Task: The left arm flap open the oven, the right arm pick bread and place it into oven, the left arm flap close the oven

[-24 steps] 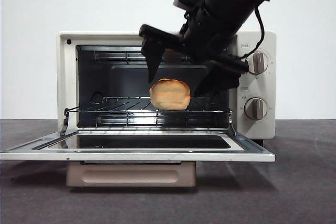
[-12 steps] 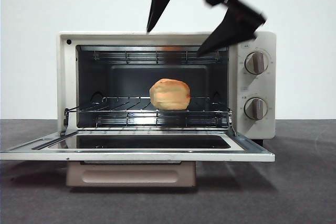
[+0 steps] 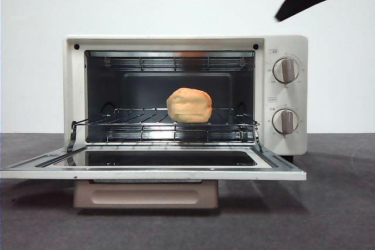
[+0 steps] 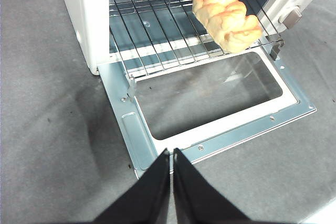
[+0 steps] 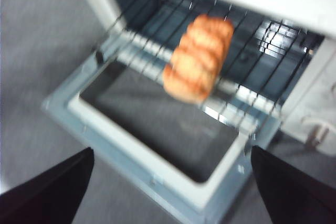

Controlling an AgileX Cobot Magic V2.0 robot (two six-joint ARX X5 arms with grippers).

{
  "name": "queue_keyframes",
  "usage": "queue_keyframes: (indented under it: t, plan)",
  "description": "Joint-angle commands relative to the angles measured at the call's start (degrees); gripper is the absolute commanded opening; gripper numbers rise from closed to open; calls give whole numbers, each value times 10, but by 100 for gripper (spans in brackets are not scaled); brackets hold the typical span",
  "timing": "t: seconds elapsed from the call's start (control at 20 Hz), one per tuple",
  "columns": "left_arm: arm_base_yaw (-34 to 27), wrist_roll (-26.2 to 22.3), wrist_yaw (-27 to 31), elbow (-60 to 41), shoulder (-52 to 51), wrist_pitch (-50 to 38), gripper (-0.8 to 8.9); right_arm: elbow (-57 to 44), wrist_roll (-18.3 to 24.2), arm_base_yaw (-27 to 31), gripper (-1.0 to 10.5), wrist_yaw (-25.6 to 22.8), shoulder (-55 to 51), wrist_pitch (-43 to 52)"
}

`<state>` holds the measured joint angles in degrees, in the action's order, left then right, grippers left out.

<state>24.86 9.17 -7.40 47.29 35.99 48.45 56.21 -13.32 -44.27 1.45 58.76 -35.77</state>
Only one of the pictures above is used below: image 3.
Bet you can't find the golden bread loaf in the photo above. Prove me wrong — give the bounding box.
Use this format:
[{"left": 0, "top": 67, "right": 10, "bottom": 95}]
[{"left": 166, "top": 87, "right": 213, "bottom": 124}]

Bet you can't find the cream Toshiba toaster oven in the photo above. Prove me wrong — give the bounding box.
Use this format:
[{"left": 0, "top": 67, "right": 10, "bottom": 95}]
[{"left": 62, "top": 34, "right": 309, "bottom": 163}]

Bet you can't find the cream brown oven knob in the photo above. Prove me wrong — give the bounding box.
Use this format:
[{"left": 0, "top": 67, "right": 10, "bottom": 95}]
[
  {"left": 272, "top": 57, "right": 301, "bottom": 84},
  {"left": 271, "top": 108, "right": 299, "bottom": 137}
]

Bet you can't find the metal wire oven rack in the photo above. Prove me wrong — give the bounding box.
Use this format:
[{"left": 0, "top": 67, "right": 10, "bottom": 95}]
[{"left": 66, "top": 107, "right": 262, "bottom": 153}]

